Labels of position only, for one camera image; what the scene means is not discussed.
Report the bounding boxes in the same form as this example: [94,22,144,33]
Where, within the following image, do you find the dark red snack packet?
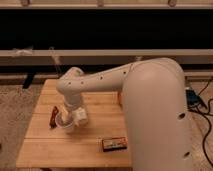
[49,106,59,128]

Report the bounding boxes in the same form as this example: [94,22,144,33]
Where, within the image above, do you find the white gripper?
[62,95,88,126]

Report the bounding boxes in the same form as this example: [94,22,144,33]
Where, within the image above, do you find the wooden table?
[16,79,131,168]

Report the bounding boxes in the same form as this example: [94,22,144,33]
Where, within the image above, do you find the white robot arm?
[57,58,194,171]

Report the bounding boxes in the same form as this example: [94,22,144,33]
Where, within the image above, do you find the black cable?
[188,77,213,168]

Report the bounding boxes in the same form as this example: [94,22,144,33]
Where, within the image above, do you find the black power adapter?
[186,89,200,108]

